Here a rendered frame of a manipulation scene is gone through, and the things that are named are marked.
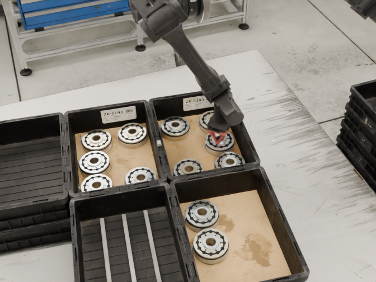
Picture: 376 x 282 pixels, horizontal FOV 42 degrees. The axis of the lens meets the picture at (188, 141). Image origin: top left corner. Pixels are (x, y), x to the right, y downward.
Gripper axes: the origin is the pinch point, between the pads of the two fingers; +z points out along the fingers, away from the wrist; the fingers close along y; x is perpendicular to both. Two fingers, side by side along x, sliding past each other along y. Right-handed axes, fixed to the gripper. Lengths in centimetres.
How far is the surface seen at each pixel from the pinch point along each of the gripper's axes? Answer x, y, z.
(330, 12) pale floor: 2, 254, 89
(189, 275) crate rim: -14, -55, -5
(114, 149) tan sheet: 33.1, -16.6, 5.2
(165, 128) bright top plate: 19.9, -2.3, 2.0
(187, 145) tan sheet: 10.5, -4.4, 4.6
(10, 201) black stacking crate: 51, -50, 6
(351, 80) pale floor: -32, 171, 87
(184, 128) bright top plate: 13.8, 0.2, 1.7
